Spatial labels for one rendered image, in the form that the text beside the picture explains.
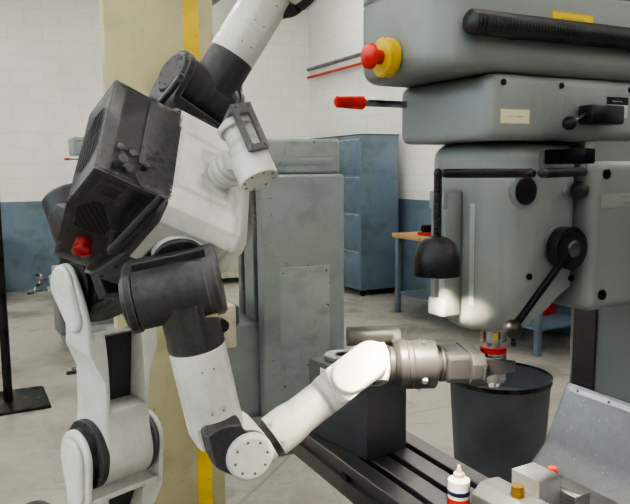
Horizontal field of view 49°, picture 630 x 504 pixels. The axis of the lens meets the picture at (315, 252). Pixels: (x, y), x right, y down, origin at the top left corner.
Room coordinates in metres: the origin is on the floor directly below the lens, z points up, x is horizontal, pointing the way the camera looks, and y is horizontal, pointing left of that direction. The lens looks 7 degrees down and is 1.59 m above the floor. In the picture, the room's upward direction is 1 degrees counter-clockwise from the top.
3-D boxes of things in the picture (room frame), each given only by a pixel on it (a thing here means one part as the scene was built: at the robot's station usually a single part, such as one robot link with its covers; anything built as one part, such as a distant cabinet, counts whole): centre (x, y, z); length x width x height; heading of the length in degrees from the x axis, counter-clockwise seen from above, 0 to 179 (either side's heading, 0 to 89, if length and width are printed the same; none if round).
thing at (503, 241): (1.21, -0.32, 1.47); 0.21 x 0.19 x 0.32; 27
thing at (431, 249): (1.06, -0.19, 1.45); 0.07 x 0.07 x 0.06
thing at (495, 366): (1.18, -0.32, 1.24); 0.06 x 0.02 x 0.03; 95
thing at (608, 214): (1.30, -0.49, 1.47); 0.24 x 0.19 x 0.26; 27
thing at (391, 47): (1.10, -0.11, 1.76); 0.06 x 0.02 x 0.06; 27
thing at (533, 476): (1.11, -0.37, 1.05); 0.06 x 0.05 x 0.06; 30
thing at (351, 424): (1.59, -0.09, 1.04); 0.22 x 0.12 x 0.20; 36
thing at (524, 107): (1.23, -0.36, 1.68); 0.34 x 0.24 x 0.10; 117
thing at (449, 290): (1.16, -0.22, 1.45); 0.04 x 0.04 x 0.21; 27
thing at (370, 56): (1.09, -0.09, 1.76); 0.04 x 0.03 x 0.04; 27
